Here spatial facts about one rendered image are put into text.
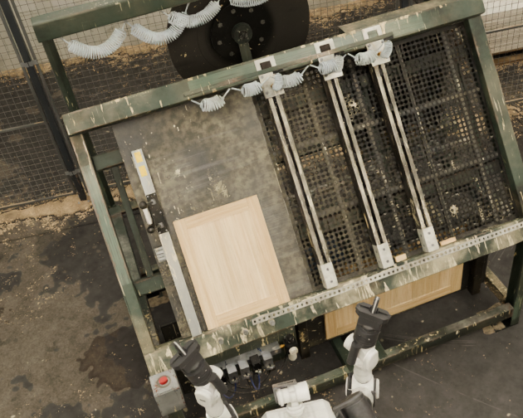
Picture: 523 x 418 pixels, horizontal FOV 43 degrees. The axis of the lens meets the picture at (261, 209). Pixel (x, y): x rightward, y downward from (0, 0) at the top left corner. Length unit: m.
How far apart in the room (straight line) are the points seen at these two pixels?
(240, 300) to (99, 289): 1.86
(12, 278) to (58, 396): 1.24
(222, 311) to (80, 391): 1.45
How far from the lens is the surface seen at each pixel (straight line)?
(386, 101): 3.45
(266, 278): 3.32
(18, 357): 4.81
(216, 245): 3.27
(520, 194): 3.79
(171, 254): 3.23
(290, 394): 2.40
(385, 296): 3.95
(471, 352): 4.29
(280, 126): 3.27
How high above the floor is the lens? 3.46
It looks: 41 degrees down
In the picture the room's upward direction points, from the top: 9 degrees counter-clockwise
